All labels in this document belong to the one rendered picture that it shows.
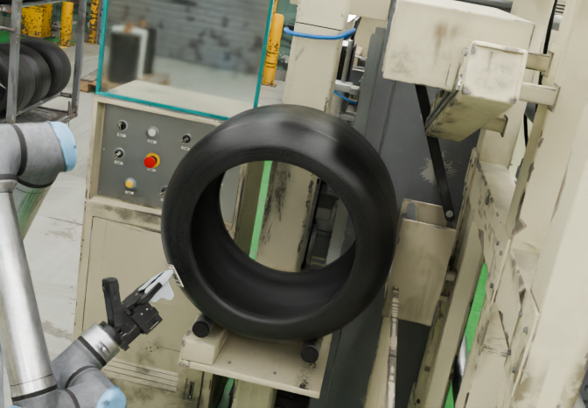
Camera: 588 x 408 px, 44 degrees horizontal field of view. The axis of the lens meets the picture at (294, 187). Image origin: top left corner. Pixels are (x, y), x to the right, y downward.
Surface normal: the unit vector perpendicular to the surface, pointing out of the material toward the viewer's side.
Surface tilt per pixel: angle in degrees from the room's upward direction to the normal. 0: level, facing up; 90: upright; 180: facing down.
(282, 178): 90
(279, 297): 35
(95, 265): 90
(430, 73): 90
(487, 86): 72
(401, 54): 90
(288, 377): 0
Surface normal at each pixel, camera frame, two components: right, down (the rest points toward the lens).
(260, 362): 0.17, -0.94
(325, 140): 0.24, -0.43
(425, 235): -0.15, 0.28
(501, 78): -0.09, -0.03
